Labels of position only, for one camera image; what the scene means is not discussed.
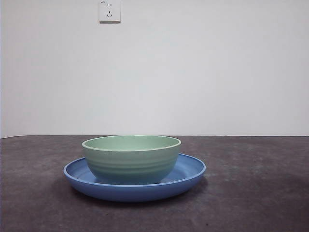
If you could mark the blue round plate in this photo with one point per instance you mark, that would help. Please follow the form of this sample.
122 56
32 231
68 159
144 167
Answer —
135 193

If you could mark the white wall socket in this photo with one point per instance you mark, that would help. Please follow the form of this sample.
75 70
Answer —
109 17

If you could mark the green ribbed bowl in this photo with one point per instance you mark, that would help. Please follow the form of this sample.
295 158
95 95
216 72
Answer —
131 164

